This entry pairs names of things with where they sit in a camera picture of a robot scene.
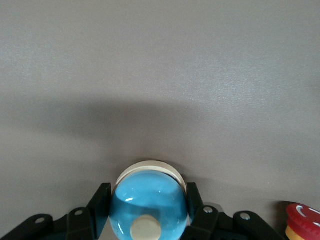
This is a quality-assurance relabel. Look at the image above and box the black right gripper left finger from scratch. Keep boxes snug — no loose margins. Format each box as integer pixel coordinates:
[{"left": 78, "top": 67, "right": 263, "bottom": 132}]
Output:
[{"left": 0, "top": 182, "right": 112, "bottom": 240}]

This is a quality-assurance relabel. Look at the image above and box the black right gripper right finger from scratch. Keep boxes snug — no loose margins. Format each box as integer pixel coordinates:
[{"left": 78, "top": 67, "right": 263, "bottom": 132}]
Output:
[{"left": 182, "top": 182, "right": 283, "bottom": 240}]

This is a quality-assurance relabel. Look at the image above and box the blue bell with cream knob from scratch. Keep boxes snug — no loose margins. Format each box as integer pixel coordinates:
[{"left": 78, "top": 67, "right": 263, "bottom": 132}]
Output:
[{"left": 109, "top": 159, "right": 190, "bottom": 240}]

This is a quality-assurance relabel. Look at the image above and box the red emergency stop yellow ring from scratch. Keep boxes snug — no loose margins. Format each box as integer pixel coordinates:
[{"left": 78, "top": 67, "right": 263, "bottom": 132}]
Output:
[{"left": 284, "top": 201, "right": 320, "bottom": 240}]

